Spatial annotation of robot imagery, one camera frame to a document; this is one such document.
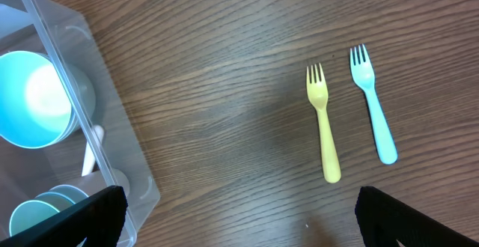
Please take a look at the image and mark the pink plastic cup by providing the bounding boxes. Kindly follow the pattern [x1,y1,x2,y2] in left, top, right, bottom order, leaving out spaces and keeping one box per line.
[50,168,130,204]

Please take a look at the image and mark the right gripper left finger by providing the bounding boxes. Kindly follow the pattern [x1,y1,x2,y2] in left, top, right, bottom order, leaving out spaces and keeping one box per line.
[1,186,128,247]

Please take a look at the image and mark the white fork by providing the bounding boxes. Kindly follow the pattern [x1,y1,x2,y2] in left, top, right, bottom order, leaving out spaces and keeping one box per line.
[350,44,398,165]

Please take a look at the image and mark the white plastic spoon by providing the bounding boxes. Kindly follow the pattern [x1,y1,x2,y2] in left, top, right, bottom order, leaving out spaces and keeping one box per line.
[82,125,105,177]

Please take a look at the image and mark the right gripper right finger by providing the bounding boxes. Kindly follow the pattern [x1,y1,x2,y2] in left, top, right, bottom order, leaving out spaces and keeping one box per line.
[355,186,478,247]

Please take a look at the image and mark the yellow plastic fork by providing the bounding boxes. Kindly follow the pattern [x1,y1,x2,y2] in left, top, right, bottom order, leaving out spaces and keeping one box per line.
[306,63,341,183]

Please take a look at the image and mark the clear plastic container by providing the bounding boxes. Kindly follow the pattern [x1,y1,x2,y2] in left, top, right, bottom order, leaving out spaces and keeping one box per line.
[1,0,160,246]

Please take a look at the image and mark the blue plastic cup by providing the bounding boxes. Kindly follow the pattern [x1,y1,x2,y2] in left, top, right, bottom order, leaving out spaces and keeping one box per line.
[34,192,74,211]

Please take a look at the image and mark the green plastic cup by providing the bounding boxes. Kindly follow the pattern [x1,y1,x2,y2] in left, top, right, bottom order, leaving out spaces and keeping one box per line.
[9,200,60,237]

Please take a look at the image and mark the light blue bowl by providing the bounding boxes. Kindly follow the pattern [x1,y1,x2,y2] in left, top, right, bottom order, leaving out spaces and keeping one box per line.
[1,51,79,149]

